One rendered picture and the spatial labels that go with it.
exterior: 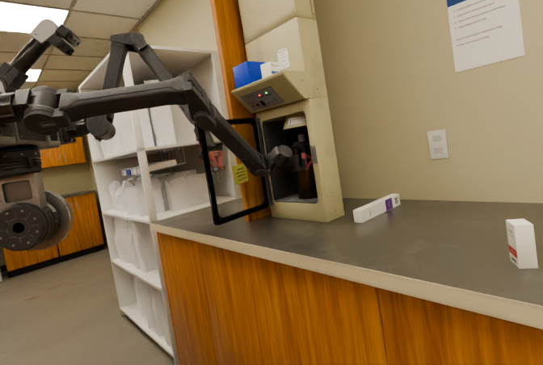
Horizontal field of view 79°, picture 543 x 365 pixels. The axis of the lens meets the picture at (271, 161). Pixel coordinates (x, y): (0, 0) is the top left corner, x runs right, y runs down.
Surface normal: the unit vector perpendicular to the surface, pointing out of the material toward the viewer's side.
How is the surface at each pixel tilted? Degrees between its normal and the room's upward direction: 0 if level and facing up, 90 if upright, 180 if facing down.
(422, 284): 90
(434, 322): 90
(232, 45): 90
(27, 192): 90
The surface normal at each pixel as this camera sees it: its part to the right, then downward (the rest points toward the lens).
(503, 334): -0.74, 0.15
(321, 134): 0.65, -0.06
